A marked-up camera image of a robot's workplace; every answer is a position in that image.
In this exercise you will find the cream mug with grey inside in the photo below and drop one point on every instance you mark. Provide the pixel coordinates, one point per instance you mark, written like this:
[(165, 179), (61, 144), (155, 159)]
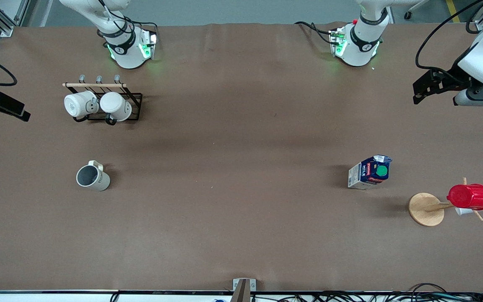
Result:
[(94, 178)]

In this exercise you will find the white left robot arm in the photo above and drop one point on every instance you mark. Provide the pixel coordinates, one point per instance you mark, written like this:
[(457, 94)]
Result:
[(361, 46)]

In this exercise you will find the blue white milk carton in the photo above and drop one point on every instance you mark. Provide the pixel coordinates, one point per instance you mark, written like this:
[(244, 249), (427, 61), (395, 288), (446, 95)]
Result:
[(369, 173)]

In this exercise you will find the red ribbed cup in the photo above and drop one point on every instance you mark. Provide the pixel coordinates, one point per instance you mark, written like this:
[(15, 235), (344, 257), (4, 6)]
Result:
[(470, 196)]

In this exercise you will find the small white cup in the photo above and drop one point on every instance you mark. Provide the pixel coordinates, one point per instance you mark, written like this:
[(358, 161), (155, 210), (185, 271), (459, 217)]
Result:
[(462, 211)]

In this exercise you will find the white mug with face print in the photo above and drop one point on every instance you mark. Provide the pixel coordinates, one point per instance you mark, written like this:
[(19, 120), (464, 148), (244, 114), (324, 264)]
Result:
[(78, 104)]

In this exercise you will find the chair leg with caster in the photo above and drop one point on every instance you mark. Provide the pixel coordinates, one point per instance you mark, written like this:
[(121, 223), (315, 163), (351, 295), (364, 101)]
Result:
[(415, 9)]

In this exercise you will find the plain white mug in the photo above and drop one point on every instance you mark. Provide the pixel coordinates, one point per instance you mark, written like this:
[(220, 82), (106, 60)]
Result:
[(115, 105)]

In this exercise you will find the wooden mug tree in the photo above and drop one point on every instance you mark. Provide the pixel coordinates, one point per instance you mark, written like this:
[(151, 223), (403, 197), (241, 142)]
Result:
[(426, 209)]

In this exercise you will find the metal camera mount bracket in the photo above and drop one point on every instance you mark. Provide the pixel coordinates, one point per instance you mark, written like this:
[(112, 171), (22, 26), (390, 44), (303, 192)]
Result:
[(244, 289)]

